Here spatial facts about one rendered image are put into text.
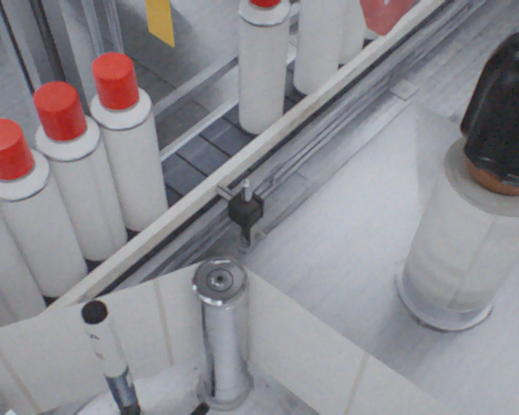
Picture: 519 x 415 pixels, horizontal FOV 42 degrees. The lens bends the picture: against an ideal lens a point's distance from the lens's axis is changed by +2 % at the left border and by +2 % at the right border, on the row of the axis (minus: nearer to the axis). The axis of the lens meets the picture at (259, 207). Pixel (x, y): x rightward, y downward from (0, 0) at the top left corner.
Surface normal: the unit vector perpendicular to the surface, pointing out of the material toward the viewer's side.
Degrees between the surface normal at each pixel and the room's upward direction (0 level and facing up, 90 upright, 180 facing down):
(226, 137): 0
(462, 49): 0
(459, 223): 87
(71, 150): 42
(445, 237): 92
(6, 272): 90
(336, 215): 0
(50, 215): 90
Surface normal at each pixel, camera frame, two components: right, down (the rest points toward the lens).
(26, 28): 0.75, 0.54
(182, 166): 0.02, -0.59
